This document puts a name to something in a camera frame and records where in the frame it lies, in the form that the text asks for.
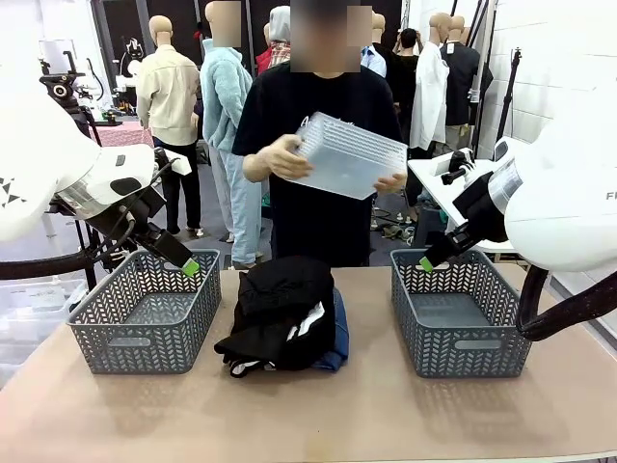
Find person's right forearm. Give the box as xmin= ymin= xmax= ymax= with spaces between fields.
xmin=242 ymin=152 xmax=271 ymax=183

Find background person in black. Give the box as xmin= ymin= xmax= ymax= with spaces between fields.
xmin=385 ymin=27 xmax=420 ymax=146

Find person's left hand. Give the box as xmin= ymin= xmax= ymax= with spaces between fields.
xmin=373 ymin=171 xmax=409 ymax=195

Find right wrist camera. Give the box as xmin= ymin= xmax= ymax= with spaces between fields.
xmin=441 ymin=149 xmax=476 ymax=187

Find red patterned tablecloth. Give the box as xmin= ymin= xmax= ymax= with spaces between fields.
xmin=91 ymin=120 xmax=155 ymax=149

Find black light stand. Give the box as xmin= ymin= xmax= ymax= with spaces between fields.
xmin=496 ymin=46 xmax=524 ymax=146

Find blue denim shorts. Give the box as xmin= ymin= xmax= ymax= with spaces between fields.
xmin=310 ymin=287 xmax=350 ymax=373

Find clear lidded storage box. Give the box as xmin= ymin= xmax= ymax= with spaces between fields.
xmin=0 ymin=278 xmax=89 ymax=368

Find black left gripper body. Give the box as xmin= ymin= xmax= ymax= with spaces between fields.
xmin=86 ymin=185 xmax=168 ymax=247

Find dark gray stool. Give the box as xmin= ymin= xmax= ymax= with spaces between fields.
xmin=413 ymin=202 xmax=454 ymax=248

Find white garment with black stripes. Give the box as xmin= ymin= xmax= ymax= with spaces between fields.
xmin=229 ymin=302 xmax=326 ymax=379

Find black top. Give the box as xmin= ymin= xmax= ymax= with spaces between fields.
xmin=214 ymin=255 xmax=337 ymax=372

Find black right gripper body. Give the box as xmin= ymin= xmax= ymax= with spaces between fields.
xmin=452 ymin=180 xmax=510 ymax=242

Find person in black T-shirt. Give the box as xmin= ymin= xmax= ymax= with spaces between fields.
xmin=230 ymin=0 xmax=411 ymax=269

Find mannequin in white shirt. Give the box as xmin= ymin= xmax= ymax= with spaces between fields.
xmin=409 ymin=12 xmax=452 ymax=160

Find mannequin in cream shirt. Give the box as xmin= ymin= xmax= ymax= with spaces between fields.
xmin=135 ymin=14 xmax=202 ymax=237

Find gray woven plastic basket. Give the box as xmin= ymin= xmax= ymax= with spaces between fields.
xmin=389 ymin=248 xmax=542 ymax=379
xmin=66 ymin=249 xmax=223 ymax=376

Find mannequin in blue shirt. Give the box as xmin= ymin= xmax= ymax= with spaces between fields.
xmin=361 ymin=12 xmax=389 ymax=78

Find mannequin in light blue fleece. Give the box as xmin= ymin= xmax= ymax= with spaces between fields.
xmin=200 ymin=0 xmax=264 ymax=269

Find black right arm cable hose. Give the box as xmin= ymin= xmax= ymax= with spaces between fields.
xmin=515 ymin=266 xmax=617 ymax=341

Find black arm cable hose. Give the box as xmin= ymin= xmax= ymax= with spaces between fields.
xmin=515 ymin=266 xmax=617 ymax=341
xmin=0 ymin=240 xmax=146 ymax=282

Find clear plastic storage bin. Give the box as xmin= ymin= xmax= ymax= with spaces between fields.
xmin=279 ymin=111 xmax=409 ymax=201

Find mannequin in black jacket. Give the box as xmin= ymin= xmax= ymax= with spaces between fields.
xmin=441 ymin=14 xmax=483 ymax=155

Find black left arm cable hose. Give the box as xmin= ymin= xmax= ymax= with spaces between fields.
xmin=0 ymin=240 xmax=146 ymax=282

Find black camera tripod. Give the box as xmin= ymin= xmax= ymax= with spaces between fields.
xmin=38 ymin=50 xmax=105 ymax=290

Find large white table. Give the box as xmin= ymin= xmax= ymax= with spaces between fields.
xmin=407 ymin=156 xmax=526 ymax=255

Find person's right hand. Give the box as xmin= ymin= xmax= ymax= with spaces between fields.
xmin=255 ymin=134 xmax=314 ymax=182

